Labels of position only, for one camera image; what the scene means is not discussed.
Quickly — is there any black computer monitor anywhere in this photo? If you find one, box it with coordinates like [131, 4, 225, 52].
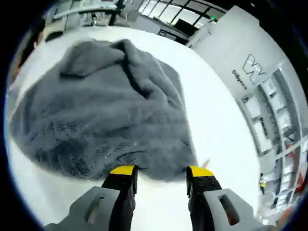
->
[173, 17, 198, 37]

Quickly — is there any grey towel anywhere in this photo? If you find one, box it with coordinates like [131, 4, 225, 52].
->
[8, 38, 201, 181]

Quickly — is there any grey metal shelf unit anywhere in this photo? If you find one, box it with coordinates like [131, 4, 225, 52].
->
[237, 61, 308, 218]

